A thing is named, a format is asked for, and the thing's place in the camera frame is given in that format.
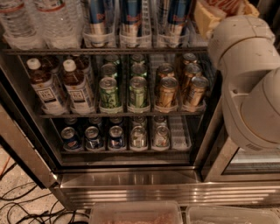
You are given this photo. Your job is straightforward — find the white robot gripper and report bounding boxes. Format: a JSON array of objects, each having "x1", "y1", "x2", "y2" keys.
[{"x1": 194, "y1": 0, "x2": 280, "y2": 85}]

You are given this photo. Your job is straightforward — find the red coca-cola can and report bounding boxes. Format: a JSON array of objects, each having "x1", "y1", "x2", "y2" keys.
[{"x1": 206, "y1": 0, "x2": 242, "y2": 15}]

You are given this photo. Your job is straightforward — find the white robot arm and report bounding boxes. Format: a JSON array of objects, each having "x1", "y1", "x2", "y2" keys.
[{"x1": 194, "y1": 0, "x2": 280, "y2": 151}]

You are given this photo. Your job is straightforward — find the blue red bull can right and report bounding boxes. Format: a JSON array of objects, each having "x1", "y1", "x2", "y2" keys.
[{"x1": 164, "y1": 0, "x2": 191, "y2": 48}]

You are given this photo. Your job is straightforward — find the blue red bull can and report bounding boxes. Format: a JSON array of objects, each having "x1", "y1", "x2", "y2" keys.
[
  {"x1": 120, "y1": 0, "x2": 142, "y2": 48},
  {"x1": 88, "y1": 0, "x2": 109, "y2": 47},
  {"x1": 164, "y1": 0, "x2": 191, "y2": 48}
]

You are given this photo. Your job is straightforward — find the gold can front right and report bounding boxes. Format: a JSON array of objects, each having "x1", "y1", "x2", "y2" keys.
[{"x1": 183, "y1": 76, "x2": 209, "y2": 112}]

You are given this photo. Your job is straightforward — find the gold can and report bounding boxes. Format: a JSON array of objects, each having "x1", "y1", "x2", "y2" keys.
[
  {"x1": 157, "y1": 77, "x2": 178, "y2": 109},
  {"x1": 183, "y1": 76, "x2": 209, "y2": 112}
]

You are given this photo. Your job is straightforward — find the gold can front left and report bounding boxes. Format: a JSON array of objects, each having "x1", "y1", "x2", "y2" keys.
[{"x1": 157, "y1": 77, "x2": 178, "y2": 109}]

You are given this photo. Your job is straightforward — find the blue red bull can middle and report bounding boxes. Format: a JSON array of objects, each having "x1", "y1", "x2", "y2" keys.
[{"x1": 120, "y1": 0, "x2": 142, "y2": 48}]

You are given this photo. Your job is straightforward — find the green can front right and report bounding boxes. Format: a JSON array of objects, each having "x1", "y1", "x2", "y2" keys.
[{"x1": 129, "y1": 76, "x2": 148, "y2": 112}]

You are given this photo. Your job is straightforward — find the green can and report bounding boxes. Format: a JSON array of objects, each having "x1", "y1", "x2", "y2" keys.
[
  {"x1": 99, "y1": 77, "x2": 122, "y2": 114},
  {"x1": 129, "y1": 76, "x2": 148, "y2": 112}
]

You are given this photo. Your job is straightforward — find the blue red bull can left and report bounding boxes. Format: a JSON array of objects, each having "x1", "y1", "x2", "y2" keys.
[{"x1": 88, "y1": 0, "x2": 109, "y2": 47}]

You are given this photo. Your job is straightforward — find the empty white can tray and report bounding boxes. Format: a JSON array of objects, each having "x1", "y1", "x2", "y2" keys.
[{"x1": 168, "y1": 115, "x2": 192, "y2": 151}]

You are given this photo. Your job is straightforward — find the green can front left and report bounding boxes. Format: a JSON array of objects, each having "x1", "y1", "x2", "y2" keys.
[{"x1": 99, "y1": 77, "x2": 122, "y2": 114}]

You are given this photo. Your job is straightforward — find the silver can front right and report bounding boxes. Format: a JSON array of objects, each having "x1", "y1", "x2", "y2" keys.
[{"x1": 152, "y1": 126, "x2": 170, "y2": 151}]

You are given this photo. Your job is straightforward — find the silver can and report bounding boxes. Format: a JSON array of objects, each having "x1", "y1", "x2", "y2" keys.
[
  {"x1": 130, "y1": 126, "x2": 147, "y2": 151},
  {"x1": 152, "y1": 126, "x2": 170, "y2": 151}
]

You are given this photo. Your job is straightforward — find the stainless steel fridge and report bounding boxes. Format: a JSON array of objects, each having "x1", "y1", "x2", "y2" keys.
[{"x1": 0, "y1": 0, "x2": 280, "y2": 209}]

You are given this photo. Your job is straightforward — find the silver can front left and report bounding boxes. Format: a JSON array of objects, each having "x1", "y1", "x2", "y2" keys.
[{"x1": 130, "y1": 126, "x2": 147, "y2": 151}]

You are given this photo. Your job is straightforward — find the blue pepsi can right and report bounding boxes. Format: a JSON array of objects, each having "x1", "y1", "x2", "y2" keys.
[{"x1": 109, "y1": 125, "x2": 125, "y2": 149}]

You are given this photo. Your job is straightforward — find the blue pepsi can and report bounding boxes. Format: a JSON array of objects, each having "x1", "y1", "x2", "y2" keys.
[
  {"x1": 109, "y1": 125, "x2": 125, "y2": 149},
  {"x1": 61, "y1": 127, "x2": 82, "y2": 151},
  {"x1": 85, "y1": 126, "x2": 104, "y2": 151}
]

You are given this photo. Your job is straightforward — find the blue pepsi can middle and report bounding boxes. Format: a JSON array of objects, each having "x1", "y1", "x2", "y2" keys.
[{"x1": 85, "y1": 126, "x2": 104, "y2": 151}]

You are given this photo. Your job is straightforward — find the blue pepsi can left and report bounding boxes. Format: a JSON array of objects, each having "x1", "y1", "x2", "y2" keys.
[{"x1": 61, "y1": 127, "x2": 82, "y2": 151}]

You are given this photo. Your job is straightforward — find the tea bottle white cap right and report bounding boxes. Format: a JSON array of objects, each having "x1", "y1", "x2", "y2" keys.
[{"x1": 62, "y1": 59, "x2": 95, "y2": 115}]

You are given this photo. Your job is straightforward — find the tea bottle white cap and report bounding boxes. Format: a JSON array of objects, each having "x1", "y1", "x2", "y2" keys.
[
  {"x1": 62, "y1": 59, "x2": 95, "y2": 115},
  {"x1": 27, "y1": 58, "x2": 67, "y2": 116}
]

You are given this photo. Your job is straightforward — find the clear water bottle right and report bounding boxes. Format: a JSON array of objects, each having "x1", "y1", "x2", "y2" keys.
[{"x1": 33, "y1": 0, "x2": 81, "y2": 49}]

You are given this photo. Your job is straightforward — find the clear water bottle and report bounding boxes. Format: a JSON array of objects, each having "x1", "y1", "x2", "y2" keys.
[
  {"x1": 0, "y1": 0, "x2": 45, "y2": 50},
  {"x1": 33, "y1": 0, "x2": 81, "y2": 49}
]

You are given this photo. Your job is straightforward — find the tea bottle white cap left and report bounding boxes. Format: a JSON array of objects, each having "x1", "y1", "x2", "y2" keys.
[{"x1": 27, "y1": 58, "x2": 67, "y2": 116}]

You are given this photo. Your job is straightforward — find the clear plastic bin right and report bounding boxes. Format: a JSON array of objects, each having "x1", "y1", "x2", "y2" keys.
[{"x1": 186, "y1": 206, "x2": 280, "y2": 224}]

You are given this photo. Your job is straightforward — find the clear plastic bin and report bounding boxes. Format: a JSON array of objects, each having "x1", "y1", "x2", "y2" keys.
[
  {"x1": 88, "y1": 200, "x2": 183, "y2": 224},
  {"x1": 186, "y1": 206, "x2": 280, "y2": 224}
]

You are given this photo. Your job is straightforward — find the clear water bottle left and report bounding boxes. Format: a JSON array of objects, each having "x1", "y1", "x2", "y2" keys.
[{"x1": 0, "y1": 0, "x2": 45, "y2": 50}]

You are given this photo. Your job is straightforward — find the clear plastic bin left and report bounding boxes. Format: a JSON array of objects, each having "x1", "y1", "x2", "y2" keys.
[{"x1": 88, "y1": 200, "x2": 183, "y2": 224}]

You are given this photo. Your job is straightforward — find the black floor cables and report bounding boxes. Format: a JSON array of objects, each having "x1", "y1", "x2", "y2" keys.
[{"x1": 0, "y1": 161, "x2": 90, "y2": 224}]

